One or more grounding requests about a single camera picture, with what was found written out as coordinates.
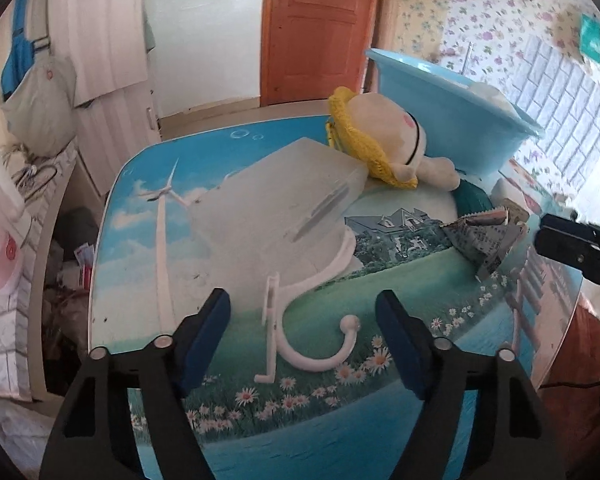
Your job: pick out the white power adapter plug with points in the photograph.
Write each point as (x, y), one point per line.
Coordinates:
(506, 195)

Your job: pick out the white plush toy yellow hood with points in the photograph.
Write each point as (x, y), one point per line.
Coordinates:
(388, 139)

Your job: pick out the brown wooden door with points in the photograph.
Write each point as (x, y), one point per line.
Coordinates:
(311, 47)

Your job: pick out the white plastic hook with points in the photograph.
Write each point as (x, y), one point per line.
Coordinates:
(300, 333)

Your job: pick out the teal hanging paper bag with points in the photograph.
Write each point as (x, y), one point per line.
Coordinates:
(590, 37)

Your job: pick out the white wardrobe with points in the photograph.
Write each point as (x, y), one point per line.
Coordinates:
(113, 103)

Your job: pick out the grey hanging bag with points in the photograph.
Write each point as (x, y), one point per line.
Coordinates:
(39, 113)

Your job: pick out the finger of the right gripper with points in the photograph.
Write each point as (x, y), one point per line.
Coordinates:
(581, 253)
(588, 232)

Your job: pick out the translucent plastic storage box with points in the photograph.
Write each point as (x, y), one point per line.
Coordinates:
(283, 215)

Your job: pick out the bag of cotton swabs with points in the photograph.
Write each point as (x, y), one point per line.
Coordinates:
(491, 94)

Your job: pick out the dark green snack packet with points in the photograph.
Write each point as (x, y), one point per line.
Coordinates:
(470, 199)

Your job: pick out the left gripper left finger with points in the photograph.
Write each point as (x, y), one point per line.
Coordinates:
(93, 436)

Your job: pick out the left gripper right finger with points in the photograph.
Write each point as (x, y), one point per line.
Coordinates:
(511, 436)

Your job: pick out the light blue plastic basin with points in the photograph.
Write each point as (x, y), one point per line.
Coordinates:
(475, 133)

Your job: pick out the white pink kettle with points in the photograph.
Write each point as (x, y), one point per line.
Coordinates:
(15, 223)

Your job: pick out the printed foil sachet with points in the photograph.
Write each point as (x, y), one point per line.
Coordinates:
(485, 239)

